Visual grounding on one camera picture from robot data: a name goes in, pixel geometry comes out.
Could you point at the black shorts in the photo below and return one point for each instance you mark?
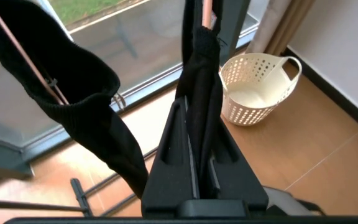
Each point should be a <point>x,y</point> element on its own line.
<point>73,93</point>

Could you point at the black clothes rack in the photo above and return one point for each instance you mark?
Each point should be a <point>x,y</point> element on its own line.
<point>79,196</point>

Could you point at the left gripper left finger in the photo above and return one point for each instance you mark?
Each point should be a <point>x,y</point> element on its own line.
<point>169,183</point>

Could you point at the white laundry basket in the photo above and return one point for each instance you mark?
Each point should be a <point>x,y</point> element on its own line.
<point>259,90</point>

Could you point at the window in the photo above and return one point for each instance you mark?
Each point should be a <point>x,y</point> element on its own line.
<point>135,46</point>

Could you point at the beige curtain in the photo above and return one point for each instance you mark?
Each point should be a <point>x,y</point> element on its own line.
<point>275,25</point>

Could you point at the heap of clothes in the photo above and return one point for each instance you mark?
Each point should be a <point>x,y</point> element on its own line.
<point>202,93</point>

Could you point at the pink clothes hanger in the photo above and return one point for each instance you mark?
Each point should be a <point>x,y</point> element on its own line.
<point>20,51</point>
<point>207,14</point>

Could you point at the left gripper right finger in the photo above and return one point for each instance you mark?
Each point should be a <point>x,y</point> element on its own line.
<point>241,183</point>

